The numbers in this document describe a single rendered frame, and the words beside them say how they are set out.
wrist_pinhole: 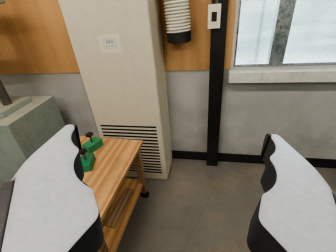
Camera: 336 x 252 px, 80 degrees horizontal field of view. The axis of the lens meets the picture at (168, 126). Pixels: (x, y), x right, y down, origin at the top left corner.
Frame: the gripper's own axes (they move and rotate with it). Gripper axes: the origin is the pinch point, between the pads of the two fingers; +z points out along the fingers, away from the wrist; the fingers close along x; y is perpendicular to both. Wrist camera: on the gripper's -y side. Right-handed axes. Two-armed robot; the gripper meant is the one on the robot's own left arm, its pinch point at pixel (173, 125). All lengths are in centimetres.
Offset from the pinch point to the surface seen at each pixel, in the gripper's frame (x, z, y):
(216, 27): 30, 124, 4
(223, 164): 59, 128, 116
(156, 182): -2, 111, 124
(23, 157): -97, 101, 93
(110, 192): -24, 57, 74
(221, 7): 32, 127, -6
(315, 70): 98, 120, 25
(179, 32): 8, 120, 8
